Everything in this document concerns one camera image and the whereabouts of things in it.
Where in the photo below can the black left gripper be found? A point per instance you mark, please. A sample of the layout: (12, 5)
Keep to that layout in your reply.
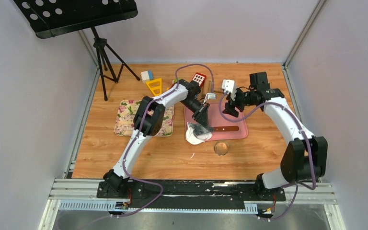
(202, 119)

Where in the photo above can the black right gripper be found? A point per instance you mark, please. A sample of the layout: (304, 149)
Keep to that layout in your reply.
(232, 104)

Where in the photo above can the pink rectangular tray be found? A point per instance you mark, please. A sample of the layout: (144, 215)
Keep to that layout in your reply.
(215, 119)

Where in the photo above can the metal dough scraper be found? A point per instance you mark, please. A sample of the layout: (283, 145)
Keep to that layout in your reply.
(200, 130)

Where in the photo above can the white dough ball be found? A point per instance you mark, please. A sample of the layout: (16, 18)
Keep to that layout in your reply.
(194, 139)

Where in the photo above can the wooden dough roller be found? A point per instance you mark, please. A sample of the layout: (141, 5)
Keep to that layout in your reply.
(207, 87)

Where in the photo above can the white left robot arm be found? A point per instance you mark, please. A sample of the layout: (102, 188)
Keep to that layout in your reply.
(147, 123)

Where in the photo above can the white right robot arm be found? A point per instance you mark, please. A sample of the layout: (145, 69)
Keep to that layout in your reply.
(304, 160)

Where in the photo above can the red window toy brick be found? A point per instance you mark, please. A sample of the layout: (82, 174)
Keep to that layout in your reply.
(199, 78)

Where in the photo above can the white and blue toy block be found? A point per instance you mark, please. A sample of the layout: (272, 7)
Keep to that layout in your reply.
(146, 76)

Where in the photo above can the floral rectangular tray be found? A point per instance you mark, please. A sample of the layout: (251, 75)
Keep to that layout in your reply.
(125, 116)

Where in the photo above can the black tripod stand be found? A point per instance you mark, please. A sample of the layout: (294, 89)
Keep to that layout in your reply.
(105, 66)

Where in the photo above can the black perforated stand shelf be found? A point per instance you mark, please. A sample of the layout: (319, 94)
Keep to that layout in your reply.
(50, 18)

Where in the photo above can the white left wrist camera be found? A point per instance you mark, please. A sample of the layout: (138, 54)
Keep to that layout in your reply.
(210, 96)

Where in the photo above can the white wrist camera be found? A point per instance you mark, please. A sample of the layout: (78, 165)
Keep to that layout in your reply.
(210, 96)
(229, 87)

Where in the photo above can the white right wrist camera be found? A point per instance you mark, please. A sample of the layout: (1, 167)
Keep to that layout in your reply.
(229, 87)

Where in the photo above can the yellow triangular toy frame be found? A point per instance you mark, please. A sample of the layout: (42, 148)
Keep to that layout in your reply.
(155, 86)

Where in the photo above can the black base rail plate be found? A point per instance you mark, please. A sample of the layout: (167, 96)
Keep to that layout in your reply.
(195, 194)

